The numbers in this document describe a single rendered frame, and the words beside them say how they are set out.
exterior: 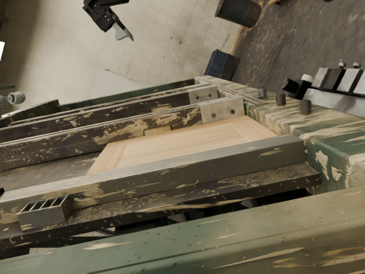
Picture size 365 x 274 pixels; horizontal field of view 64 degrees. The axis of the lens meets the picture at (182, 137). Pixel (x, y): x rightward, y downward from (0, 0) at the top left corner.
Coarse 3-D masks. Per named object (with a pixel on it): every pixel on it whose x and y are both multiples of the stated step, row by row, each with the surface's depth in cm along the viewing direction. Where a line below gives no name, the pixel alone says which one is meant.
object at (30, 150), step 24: (240, 96) 84; (120, 120) 86; (144, 120) 83; (168, 120) 83; (192, 120) 84; (216, 120) 84; (0, 144) 86; (24, 144) 82; (48, 144) 83; (72, 144) 83; (96, 144) 84; (0, 168) 84
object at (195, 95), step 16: (160, 96) 128; (176, 96) 125; (192, 96) 125; (208, 96) 126; (80, 112) 129; (96, 112) 125; (112, 112) 125; (128, 112) 125; (144, 112) 126; (0, 128) 128; (16, 128) 124; (32, 128) 125; (48, 128) 125; (64, 128) 125
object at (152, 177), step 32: (160, 160) 53; (192, 160) 49; (224, 160) 49; (256, 160) 49; (288, 160) 49; (32, 192) 49; (64, 192) 48; (96, 192) 49; (128, 192) 49; (0, 224) 49
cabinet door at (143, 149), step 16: (192, 128) 81; (208, 128) 78; (224, 128) 75; (240, 128) 71; (256, 128) 68; (112, 144) 81; (128, 144) 78; (144, 144) 76; (160, 144) 73; (176, 144) 70; (192, 144) 67; (208, 144) 65; (224, 144) 62; (96, 160) 69; (112, 160) 66; (128, 160) 65; (144, 160) 62
